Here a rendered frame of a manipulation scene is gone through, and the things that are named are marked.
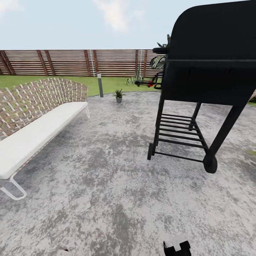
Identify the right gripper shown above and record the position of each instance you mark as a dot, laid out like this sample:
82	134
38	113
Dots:
185	250

